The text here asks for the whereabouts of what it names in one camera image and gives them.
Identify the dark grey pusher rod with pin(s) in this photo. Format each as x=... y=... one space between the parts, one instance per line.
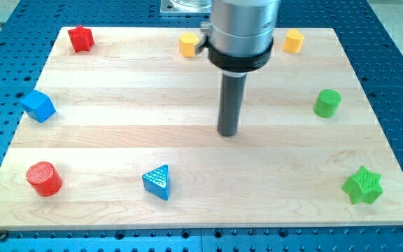
x=231 y=96

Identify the green cylinder block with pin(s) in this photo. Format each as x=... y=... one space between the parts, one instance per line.
x=327 y=103

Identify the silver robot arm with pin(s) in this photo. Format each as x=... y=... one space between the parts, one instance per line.
x=239 y=40

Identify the yellow heart block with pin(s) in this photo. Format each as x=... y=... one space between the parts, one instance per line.
x=293 y=41

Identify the yellow hexagon block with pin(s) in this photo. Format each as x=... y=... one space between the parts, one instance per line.
x=187 y=44

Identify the wooden board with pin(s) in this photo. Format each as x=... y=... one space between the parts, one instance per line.
x=132 y=104

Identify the blue triangle block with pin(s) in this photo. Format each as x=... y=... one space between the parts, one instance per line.
x=157 y=182

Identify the red star block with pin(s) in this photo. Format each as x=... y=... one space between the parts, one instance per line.
x=81 y=38

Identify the green star block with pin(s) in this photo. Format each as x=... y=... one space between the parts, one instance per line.
x=364 y=186

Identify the blue cube block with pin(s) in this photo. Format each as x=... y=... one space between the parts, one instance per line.
x=38 y=106

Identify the red cylinder block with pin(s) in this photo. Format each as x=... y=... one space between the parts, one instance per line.
x=44 y=179

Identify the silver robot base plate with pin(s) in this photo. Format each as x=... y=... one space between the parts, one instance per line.
x=185 y=6

